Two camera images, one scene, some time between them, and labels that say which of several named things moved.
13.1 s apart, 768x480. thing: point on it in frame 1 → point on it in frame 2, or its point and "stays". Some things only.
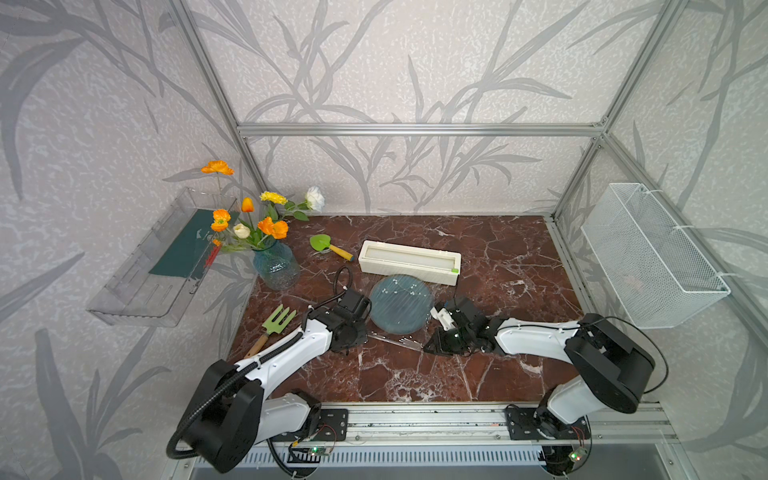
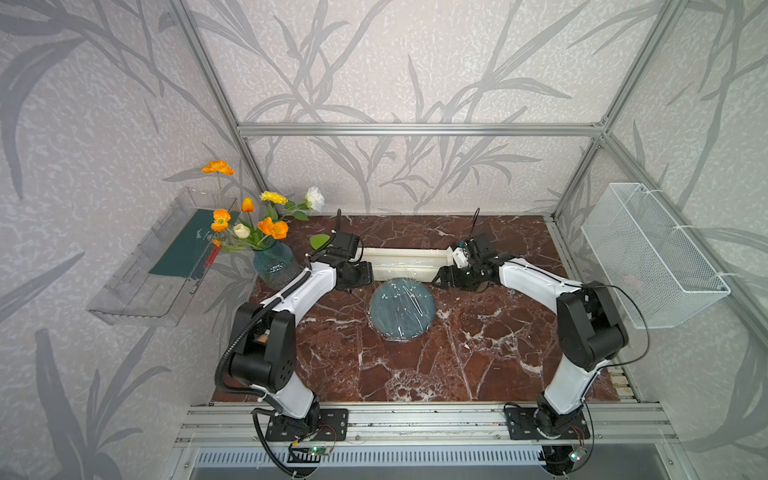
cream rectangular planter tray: x=393 y=258 stays
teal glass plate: x=401 y=304 stays
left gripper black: x=360 y=324 → x=366 y=275
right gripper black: x=437 y=338 → x=451 y=282
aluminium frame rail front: x=483 y=425 stays
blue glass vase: x=277 y=266 stays
